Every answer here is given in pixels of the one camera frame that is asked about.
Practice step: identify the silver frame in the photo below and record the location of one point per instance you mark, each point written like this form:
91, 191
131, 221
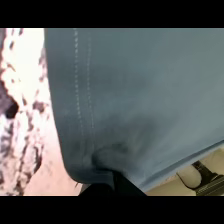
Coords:
211, 188

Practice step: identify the blue-grey T-shirt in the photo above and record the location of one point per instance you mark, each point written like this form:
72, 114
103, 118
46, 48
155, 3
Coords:
140, 100

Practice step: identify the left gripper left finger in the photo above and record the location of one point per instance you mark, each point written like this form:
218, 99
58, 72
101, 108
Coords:
98, 191

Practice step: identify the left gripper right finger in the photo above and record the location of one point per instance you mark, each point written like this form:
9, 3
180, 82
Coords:
126, 188

